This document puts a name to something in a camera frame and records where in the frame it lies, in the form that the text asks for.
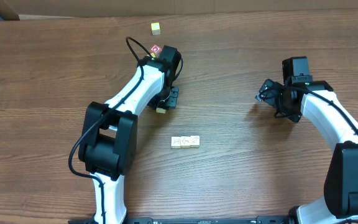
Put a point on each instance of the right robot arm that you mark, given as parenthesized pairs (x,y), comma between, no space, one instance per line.
(301,96)

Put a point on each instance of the wooden block star drawing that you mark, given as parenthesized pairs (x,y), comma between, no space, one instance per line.
(160,110)

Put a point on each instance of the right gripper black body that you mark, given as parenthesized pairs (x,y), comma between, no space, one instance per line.
(266,92)

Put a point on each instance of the yellow block far top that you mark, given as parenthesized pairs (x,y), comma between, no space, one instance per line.
(155,28)

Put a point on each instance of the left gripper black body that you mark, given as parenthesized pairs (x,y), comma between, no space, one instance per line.
(169,98)

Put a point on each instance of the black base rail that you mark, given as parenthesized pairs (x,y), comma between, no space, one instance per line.
(216,220)

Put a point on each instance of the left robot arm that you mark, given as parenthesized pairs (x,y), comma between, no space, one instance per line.
(109,136)

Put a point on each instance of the red block letter C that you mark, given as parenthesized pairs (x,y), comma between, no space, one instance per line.
(156,50)

